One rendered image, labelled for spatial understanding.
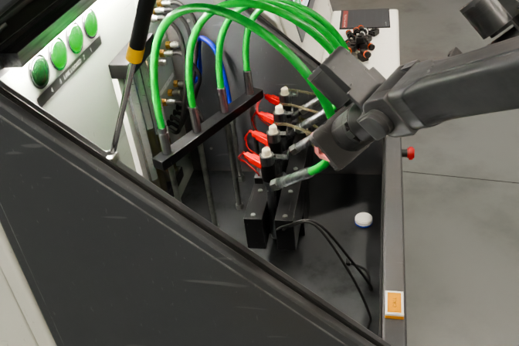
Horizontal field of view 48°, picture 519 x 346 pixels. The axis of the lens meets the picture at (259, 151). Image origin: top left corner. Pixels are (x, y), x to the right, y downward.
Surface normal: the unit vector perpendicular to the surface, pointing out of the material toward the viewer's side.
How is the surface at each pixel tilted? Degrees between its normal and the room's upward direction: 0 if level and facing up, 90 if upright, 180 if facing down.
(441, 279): 0
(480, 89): 108
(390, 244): 0
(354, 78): 45
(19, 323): 90
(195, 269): 90
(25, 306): 90
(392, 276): 0
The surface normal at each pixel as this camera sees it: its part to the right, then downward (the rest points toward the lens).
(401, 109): -0.70, 0.66
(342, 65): 0.15, -0.23
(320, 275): -0.10, -0.83
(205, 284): -0.18, 0.57
